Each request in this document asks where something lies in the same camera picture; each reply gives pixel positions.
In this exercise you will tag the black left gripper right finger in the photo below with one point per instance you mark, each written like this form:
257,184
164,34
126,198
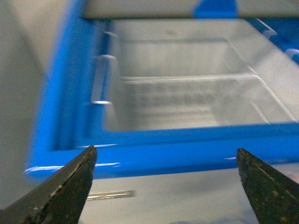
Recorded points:
273,196

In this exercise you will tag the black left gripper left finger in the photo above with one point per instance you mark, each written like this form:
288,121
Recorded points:
59,199

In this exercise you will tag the white chest freezer with penguins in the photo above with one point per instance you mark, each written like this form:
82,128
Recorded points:
183,176

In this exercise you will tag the sliding glass freezer lid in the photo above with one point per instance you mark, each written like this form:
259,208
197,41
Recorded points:
201,9

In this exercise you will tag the white wire freezer basket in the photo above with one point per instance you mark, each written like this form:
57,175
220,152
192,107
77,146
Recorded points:
148,83

